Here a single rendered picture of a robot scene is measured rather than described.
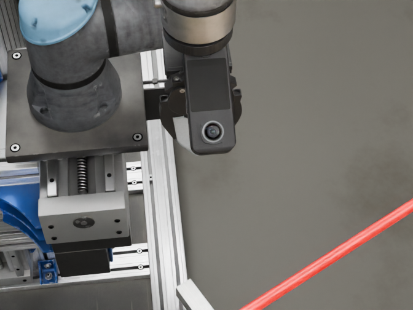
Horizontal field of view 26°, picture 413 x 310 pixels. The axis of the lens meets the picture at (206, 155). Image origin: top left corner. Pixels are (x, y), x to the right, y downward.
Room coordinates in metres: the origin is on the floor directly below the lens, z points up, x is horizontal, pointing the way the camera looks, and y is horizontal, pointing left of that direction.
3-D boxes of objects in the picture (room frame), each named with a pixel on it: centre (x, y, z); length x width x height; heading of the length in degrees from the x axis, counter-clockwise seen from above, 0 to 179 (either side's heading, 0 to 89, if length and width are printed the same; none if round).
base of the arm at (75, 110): (0.91, 0.21, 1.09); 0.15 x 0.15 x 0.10
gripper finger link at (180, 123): (0.63, 0.02, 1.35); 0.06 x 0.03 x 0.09; 6
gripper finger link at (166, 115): (0.61, 0.03, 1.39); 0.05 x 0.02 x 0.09; 96
